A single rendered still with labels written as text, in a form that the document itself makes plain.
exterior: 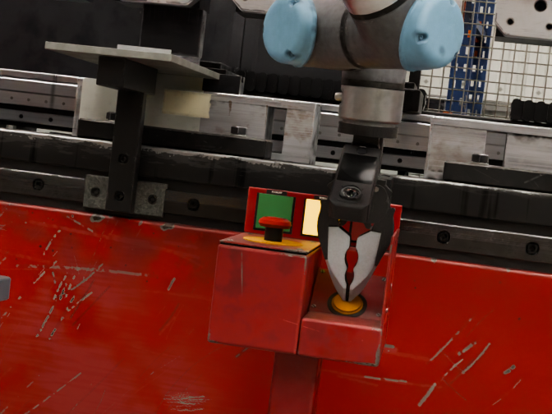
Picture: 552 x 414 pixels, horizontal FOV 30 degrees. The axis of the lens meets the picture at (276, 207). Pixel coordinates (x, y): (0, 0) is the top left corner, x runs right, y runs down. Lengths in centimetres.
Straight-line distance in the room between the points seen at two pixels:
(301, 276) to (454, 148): 47
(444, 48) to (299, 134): 59
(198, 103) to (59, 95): 43
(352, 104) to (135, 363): 57
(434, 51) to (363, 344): 35
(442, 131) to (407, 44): 56
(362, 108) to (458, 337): 41
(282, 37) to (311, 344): 35
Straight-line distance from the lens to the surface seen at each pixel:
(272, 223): 122
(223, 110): 162
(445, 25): 103
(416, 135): 184
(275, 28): 113
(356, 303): 124
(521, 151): 157
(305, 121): 159
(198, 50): 166
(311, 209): 132
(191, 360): 153
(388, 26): 102
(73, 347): 158
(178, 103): 163
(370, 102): 119
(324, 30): 110
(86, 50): 142
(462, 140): 157
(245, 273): 118
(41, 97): 200
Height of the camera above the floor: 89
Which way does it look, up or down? 3 degrees down
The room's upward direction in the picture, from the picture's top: 7 degrees clockwise
